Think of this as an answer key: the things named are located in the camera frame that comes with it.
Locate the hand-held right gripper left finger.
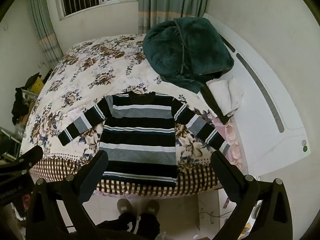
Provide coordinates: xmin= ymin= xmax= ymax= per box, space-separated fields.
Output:
xmin=25 ymin=150 xmax=110 ymax=240

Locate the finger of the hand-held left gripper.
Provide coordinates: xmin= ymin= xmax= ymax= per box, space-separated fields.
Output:
xmin=0 ymin=145 xmax=44 ymax=178

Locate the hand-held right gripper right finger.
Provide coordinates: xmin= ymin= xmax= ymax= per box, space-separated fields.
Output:
xmin=210 ymin=150 xmax=294 ymax=240

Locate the striped knit sweater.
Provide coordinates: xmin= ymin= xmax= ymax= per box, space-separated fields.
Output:
xmin=57 ymin=92 xmax=231 ymax=187

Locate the black clothes pile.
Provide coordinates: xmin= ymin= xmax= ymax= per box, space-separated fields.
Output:
xmin=11 ymin=72 xmax=41 ymax=126

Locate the green metal rack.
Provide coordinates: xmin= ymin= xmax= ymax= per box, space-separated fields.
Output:
xmin=0 ymin=126 xmax=23 ymax=161

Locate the pink floral cloth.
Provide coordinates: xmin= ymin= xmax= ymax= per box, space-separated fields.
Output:
xmin=212 ymin=115 xmax=244 ymax=171

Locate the person's left slipper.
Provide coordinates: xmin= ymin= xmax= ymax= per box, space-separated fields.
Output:
xmin=117 ymin=199 xmax=136 ymax=216

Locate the person's slipper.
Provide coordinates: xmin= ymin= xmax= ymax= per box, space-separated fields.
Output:
xmin=144 ymin=199 xmax=161 ymax=217
xmin=117 ymin=199 xmax=136 ymax=216

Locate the white headboard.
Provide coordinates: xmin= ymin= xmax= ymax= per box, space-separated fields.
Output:
xmin=202 ymin=12 xmax=312 ymax=178

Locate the person's right slipper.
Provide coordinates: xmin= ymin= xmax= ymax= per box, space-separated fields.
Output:
xmin=144 ymin=199 xmax=161 ymax=217

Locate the yellow box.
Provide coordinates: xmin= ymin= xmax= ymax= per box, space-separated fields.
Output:
xmin=27 ymin=77 xmax=46 ymax=96

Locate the white folded cloth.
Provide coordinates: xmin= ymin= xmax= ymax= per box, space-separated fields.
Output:
xmin=207 ymin=76 xmax=245 ymax=117

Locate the floral bedspread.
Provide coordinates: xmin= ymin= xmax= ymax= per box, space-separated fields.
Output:
xmin=19 ymin=33 xmax=247 ymax=197

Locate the grey-green curtain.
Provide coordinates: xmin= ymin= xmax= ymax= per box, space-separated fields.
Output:
xmin=137 ymin=0 xmax=212 ymax=34
xmin=27 ymin=0 xmax=64 ymax=68

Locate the dark green plush blanket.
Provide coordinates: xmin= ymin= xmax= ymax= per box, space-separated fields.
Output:
xmin=142 ymin=17 xmax=235 ymax=94

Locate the black floor cable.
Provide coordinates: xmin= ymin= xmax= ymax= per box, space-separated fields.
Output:
xmin=199 ymin=210 xmax=236 ymax=224

